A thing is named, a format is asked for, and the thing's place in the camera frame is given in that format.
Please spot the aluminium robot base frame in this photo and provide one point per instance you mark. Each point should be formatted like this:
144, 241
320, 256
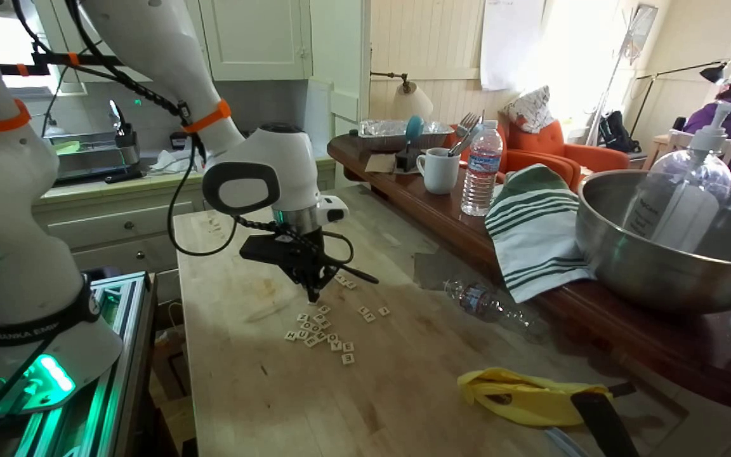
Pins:
112, 382

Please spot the white wall cabinet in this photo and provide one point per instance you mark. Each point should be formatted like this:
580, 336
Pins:
255, 38

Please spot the white crumpled rags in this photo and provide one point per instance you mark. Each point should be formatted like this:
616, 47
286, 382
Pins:
169, 164

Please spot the patterned pillow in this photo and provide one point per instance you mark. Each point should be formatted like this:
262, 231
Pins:
533, 106

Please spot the white desk lamp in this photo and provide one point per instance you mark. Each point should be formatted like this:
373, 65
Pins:
412, 101

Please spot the black bag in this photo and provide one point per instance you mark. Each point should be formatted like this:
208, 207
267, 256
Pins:
616, 131

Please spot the brown cardboard sheet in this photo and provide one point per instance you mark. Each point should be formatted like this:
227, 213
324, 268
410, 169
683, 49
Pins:
380, 164

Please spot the black floor lamp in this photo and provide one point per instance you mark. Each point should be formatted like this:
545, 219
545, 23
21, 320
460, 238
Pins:
711, 72

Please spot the dark wooden counter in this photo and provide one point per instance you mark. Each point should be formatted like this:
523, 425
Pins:
636, 339

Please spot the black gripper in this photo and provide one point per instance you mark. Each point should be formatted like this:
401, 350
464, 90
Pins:
302, 250

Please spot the crushed clear plastic bottle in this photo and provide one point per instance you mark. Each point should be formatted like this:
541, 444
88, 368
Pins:
484, 301

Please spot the white drawer cabinet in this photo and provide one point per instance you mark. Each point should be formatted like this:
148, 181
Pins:
120, 224

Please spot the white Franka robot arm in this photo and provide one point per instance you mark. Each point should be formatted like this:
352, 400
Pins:
12, 210

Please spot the green striped dish towel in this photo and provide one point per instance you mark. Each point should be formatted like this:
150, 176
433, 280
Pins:
533, 228

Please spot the orange armchair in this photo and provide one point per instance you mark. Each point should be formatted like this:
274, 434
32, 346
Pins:
552, 153

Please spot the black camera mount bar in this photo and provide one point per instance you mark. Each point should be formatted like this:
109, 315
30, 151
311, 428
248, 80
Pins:
52, 62

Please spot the aluminium foil tray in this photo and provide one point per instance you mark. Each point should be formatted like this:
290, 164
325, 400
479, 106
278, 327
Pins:
381, 127

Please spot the clear plastic water bottle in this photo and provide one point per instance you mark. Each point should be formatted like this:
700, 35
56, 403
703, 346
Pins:
481, 169

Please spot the metal utensils in mug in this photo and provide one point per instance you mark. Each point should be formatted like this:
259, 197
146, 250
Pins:
465, 136

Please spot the hanging wall picture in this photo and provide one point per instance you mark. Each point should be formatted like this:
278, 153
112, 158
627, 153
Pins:
641, 29

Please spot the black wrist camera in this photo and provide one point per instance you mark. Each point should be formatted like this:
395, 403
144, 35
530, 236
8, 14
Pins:
259, 246

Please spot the large steel mixing bowl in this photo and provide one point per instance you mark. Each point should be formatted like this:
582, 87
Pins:
660, 280

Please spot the white ceramic mug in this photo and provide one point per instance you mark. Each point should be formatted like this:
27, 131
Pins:
439, 171

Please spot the white wall paper sheet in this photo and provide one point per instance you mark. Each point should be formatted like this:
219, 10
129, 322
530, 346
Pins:
509, 42

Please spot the clear pump sanitizer bottle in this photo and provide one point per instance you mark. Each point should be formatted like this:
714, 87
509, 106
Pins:
687, 203

